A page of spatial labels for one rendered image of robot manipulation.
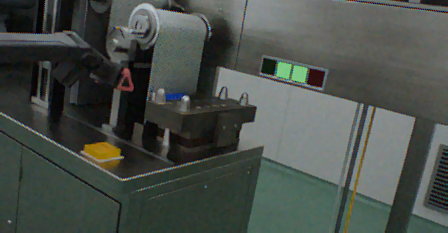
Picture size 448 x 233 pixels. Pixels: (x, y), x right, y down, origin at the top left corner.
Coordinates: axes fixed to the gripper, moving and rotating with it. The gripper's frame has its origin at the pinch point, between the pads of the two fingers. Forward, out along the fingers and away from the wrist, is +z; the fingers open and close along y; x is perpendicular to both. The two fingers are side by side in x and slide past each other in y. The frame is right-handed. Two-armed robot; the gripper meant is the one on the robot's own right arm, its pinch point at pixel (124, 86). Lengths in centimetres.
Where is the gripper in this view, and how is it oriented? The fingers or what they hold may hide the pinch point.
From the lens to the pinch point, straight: 132.3
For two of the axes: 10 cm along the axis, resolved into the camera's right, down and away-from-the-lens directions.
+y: 7.9, 2.4, -5.6
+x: 4.5, -8.6, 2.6
